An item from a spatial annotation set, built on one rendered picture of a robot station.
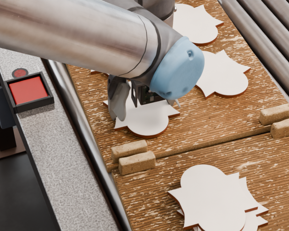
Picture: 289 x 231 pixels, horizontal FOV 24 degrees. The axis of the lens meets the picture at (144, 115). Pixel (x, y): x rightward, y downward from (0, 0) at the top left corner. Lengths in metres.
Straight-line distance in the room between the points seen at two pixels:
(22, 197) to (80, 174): 1.16
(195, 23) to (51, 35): 0.75
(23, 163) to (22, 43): 1.75
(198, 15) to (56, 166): 0.46
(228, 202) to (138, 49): 0.37
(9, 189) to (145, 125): 1.21
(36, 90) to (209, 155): 0.35
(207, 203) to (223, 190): 0.04
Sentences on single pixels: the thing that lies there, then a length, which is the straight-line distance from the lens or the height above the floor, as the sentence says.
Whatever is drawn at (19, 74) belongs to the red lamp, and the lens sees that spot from 1.30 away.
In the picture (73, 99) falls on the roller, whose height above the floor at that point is 0.92.
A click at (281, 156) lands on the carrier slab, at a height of 0.94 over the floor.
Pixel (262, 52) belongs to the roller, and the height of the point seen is 0.91.
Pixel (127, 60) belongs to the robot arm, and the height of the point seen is 1.30.
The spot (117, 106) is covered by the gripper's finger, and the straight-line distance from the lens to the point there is 1.11.
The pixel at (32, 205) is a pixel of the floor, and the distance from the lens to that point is 2.24.
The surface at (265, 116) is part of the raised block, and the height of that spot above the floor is 0.96.
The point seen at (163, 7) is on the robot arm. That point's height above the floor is 1.21.
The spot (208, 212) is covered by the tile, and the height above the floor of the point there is 0.96.
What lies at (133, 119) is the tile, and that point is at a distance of 1.15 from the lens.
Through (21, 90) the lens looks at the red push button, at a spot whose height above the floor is 0.93.
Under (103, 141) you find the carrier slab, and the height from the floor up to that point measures 0.94.
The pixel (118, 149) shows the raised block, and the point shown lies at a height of 0.96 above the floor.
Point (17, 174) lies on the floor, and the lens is 2.33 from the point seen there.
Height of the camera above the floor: 1.77
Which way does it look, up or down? 46 degrees down
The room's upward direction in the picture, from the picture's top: straight up
